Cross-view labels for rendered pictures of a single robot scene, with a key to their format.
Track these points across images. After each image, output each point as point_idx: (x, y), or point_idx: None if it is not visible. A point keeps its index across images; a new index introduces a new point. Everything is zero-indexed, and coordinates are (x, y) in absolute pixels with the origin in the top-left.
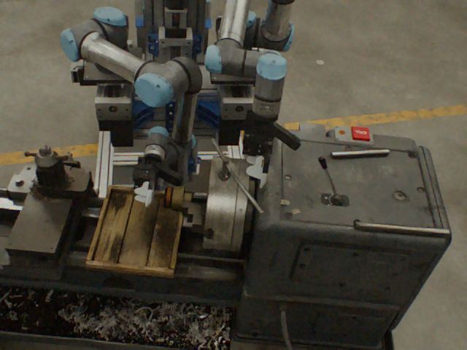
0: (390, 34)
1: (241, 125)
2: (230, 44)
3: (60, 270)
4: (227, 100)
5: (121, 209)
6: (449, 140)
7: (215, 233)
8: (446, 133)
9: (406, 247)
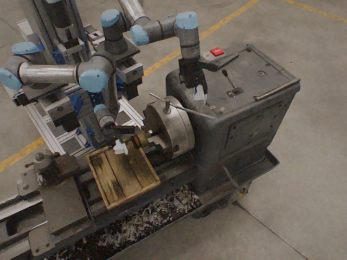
0: (152, 12)
1: (137, 82)
2: (146, 20)
3: (94, 222)
4: (125, 70)
5: (103, 164)
6: (211, 49)
7: (179, 146)
8: (207, 46)
9: (283, 97)
